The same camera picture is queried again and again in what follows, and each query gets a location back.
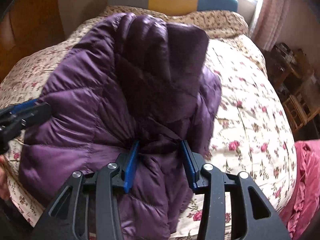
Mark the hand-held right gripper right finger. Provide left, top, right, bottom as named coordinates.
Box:
left=180, top=140, right=292, bottom=240

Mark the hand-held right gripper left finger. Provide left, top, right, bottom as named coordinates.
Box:
left=30, top=140, right=140, bottom=240

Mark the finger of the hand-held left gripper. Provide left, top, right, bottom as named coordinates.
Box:
left=5, top=102, right=52, bottom=130
left=0, top=99, right=38, bottom=117

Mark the purple quilted puffer jacket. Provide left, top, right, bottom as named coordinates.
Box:
left=19, top=12, right=223, bottom=240

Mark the person's left hand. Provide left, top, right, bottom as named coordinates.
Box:
left=0, top=154, right=11, bottom=200

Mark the wooden wardrobe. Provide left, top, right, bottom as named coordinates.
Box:
left=0, top=0, right=64, bottom=80

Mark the floral bed quilt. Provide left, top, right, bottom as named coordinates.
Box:
left=0, top=34, right=298, bottom=240

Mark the pink cloth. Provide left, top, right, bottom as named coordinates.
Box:
left=279, top=141, right=320, bottom=239

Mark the wooden bedside shelf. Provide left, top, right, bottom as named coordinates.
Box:
left=265, top=42, right=320, bottom=133

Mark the floral pillow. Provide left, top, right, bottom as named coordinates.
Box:
left=101, top=5, right=249, bottom=39

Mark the pink patterned curtain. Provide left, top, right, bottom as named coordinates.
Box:
left=251, top=0, right=300, bottom=52

